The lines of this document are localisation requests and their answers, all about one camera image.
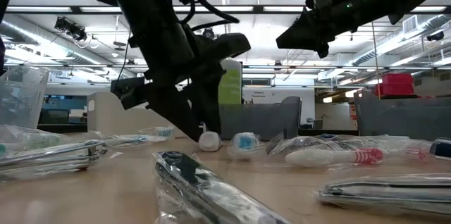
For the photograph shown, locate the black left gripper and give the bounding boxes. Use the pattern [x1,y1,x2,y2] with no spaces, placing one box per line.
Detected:
[111,32,252,143]

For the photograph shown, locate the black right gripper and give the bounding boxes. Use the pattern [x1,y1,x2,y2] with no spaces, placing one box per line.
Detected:
[276,0,392,59]

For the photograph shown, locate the blue toothbrush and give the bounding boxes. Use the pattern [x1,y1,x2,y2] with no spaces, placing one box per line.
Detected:
[101,125,175,147]
[228,131,265,160]

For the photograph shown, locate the red white toothbrush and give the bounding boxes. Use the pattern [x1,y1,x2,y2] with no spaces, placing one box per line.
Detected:
[284,146,385,168]

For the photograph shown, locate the ceiling light strip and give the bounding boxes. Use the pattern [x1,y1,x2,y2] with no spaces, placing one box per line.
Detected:
[6,5,73,13]
[410,5,448,13]
[262,5,306,13]

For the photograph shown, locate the green canister with white lid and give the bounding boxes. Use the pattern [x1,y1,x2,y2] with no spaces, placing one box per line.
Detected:
[218,58,244,106]

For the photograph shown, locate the grey translucent plastic bin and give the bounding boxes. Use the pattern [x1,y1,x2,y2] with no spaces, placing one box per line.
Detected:
[218,96,303,140]
[354,89,451,142]

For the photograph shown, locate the red storage box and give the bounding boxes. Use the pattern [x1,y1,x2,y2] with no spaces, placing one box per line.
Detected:
[375,73,415,98]

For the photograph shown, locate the dark computer monitor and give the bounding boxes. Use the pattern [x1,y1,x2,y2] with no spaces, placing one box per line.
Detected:
[37,107,70,125]

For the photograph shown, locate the black ceiling track fixture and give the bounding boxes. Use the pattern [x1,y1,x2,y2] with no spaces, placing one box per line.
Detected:
[54,15,88,42]

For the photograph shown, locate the wrapped teal toothbrush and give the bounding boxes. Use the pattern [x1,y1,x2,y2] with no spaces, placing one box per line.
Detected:
[0,125,71,154]

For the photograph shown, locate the clear plastic container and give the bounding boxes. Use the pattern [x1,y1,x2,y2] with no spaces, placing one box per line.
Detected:
[0,66,49,130]

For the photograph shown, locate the black ceiling rail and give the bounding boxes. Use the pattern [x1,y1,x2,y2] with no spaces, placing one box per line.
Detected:
[5,4,451,15]

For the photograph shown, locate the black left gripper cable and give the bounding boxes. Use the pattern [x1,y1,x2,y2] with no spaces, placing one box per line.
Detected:
[179,0,240,32]

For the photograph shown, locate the silver ceiling duct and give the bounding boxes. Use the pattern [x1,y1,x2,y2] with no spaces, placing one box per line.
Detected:
[0,14,117,77]
[352,14,451,67]

